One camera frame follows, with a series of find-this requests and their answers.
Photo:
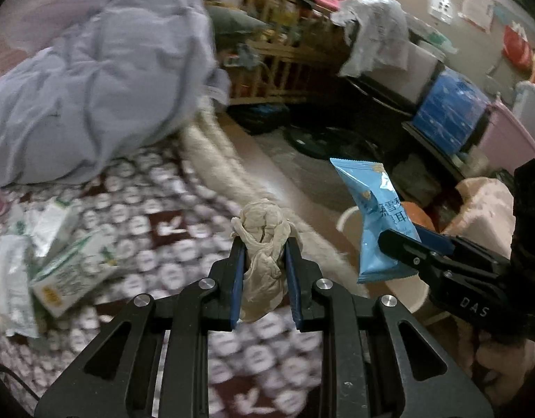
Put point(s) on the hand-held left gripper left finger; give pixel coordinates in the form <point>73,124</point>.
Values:
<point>236,287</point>

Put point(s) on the grey white cloth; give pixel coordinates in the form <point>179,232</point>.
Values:
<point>374,30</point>

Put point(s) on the clear plastic wrapper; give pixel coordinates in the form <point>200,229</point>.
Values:
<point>13,283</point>

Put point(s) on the wall paper notice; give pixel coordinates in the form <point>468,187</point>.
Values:
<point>478,7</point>

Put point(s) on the white wall socket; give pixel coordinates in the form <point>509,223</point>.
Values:
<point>442,7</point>

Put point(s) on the grey-blue duvet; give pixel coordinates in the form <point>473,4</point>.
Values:
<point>97,78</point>

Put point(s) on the grey cabinet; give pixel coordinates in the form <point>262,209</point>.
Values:
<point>419,67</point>

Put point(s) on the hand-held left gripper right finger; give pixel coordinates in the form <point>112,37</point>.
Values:
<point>293,287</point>

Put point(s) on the beige tissue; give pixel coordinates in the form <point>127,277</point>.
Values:
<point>261,244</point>

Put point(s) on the pink fluffy cloth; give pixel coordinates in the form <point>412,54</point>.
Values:
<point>485,209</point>

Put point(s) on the blue snack packet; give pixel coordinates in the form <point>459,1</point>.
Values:
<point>376,213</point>

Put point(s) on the grey pillow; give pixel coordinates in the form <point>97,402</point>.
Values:
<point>234,21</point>

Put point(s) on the maroon white printed blanket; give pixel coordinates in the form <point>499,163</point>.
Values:
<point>171,235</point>

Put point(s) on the red bag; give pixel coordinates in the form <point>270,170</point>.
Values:
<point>516,45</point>

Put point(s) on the blue storage box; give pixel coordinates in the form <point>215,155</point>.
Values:
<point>452,111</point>

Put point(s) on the white green medicine box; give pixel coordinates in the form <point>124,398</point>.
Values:
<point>49,226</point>
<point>71,274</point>

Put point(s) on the wooden crib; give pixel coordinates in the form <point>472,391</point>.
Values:
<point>276,65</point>

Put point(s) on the pink plastic bin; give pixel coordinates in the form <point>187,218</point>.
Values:
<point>515,135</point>

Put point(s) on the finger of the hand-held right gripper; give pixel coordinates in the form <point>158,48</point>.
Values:
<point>432,237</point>
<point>406,248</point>

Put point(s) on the white fluffy blanket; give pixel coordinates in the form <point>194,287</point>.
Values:
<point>232,170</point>

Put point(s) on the white trash bin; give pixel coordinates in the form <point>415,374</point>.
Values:
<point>402,291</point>

